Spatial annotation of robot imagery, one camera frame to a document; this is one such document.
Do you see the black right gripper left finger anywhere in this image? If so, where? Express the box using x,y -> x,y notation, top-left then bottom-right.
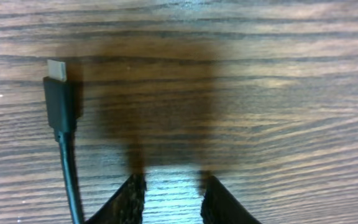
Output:
85,174 -> 147,224

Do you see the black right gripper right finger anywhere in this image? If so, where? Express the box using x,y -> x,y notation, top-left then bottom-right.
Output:
201,175 -> 261,224

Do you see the black charging cable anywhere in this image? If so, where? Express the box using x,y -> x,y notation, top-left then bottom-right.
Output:
43,59 -> 85,224

